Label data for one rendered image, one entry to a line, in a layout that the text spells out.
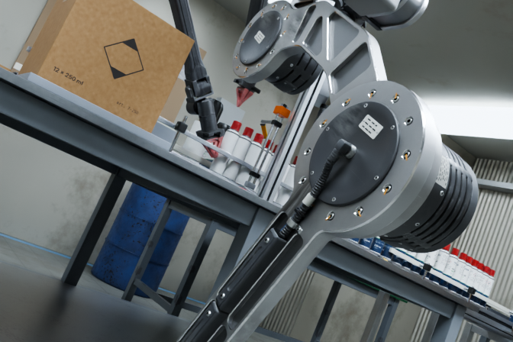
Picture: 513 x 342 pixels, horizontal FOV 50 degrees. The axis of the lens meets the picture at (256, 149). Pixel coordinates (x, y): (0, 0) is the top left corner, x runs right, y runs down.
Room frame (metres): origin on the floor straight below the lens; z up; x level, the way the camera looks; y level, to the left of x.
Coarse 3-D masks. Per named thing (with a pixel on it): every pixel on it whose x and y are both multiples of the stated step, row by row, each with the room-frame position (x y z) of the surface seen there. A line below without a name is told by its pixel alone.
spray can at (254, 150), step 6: (258, 138) 1.97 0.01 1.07; (252, 144) 1.96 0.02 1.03; (258, 144) 1.96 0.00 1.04; (252, 150) 1.96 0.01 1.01; (258, 150) 1.96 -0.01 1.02; (246, 156) 1.96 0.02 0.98; (252, 156) 1.96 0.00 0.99; (246, 162) 1.96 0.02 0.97; (252, 162) 1.96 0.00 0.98; (240, 168) 1.96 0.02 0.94; (246, 168) 1.96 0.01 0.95; (240, 174) 1.96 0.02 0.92; (246, 174) 1.96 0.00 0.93; (240, 180) 1.96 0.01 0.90; (246, 180) 1.97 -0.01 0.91
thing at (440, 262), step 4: (444, 248) 2.61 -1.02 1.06; (448, 248) 2.61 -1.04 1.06; (440, 252) 2.61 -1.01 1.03; (444, 252) 2.60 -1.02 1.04; (448, 252) 2.61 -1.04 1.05; (440, 256) 2.60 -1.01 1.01; (444, 256) 2.59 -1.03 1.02; (448, 256) 2.60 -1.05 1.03; (436, 260) 2.61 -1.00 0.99; (440, 260) 2.60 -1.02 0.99; (444, 260) 2.60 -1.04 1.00; (436, 264) 2.61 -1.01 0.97; (440, 264) 2.60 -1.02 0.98; (444, 264) 2.60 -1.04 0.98; (436, 268) 2.60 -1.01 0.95; (440, 268) 2.59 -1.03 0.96; (440, 272) 2.60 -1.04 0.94; (432, 276) 2.60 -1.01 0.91; (436, 276) 2.60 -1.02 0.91; (432, 280) 2.60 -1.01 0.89; (436, 280) 2.59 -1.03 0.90
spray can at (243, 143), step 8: (248, 128) 1.94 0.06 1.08; (240, 136) 1.94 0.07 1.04; (248, 136) 1.94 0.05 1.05; (240, 144) 1.93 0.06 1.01; (248, 144) 1.94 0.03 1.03; (232, 152) 1.94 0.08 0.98; (240, 152) 1.93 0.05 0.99; (232, 160) 1.93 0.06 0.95; (232, 168) 1.93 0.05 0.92; (224, 176) 1.93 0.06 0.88; (232, 176) 1.93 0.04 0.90
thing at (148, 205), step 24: (144, 192) 4.35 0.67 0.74; (120, 216) 4.44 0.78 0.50; (144, 216) 4.33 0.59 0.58; (120, 240) 4.35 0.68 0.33; (144, 240) 4.33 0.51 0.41; (168, 240) 4.42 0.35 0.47; (96, 264) 4.45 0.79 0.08; (120, 264) 4.33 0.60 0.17; (168, 264) 4.58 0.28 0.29; (120, 288) 4.32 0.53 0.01
